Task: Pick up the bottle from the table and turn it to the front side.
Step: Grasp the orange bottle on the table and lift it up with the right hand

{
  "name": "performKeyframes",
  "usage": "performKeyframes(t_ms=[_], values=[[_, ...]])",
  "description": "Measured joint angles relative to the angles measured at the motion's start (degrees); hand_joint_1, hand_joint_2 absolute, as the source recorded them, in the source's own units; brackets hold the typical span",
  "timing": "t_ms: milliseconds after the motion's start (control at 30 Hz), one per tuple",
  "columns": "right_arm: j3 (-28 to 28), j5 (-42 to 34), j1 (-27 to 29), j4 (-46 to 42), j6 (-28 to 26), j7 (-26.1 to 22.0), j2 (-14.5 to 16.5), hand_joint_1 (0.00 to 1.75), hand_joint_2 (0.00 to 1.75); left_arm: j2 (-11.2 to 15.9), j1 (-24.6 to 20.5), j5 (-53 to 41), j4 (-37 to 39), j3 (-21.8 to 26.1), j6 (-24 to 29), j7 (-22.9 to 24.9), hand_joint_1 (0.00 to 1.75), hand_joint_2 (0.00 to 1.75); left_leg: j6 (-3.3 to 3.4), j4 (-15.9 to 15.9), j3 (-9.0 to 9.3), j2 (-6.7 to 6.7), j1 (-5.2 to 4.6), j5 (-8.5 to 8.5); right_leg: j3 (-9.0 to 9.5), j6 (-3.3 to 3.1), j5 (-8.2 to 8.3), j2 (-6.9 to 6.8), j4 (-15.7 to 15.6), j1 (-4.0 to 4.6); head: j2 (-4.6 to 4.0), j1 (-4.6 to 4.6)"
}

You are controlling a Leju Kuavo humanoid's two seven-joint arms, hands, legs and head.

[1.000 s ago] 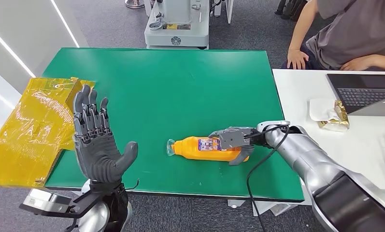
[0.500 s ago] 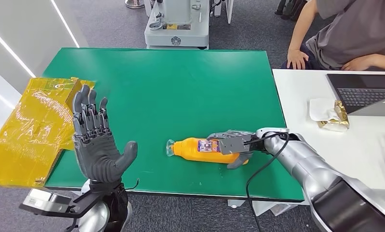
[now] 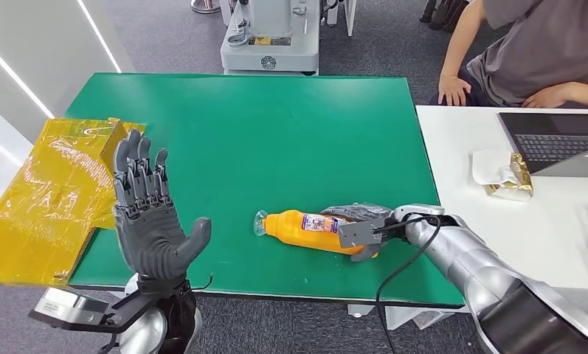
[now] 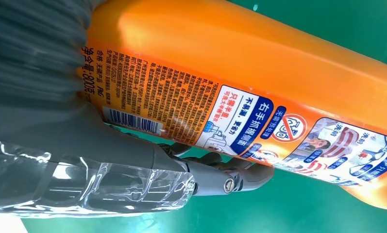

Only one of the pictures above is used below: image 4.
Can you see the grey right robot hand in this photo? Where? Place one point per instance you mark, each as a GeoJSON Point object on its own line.
{"type": "Point", "coordinates": [84, 160]}

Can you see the green table mat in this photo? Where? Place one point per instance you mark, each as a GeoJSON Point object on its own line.
{"type": "Point", "coordinates": [309, 212]}

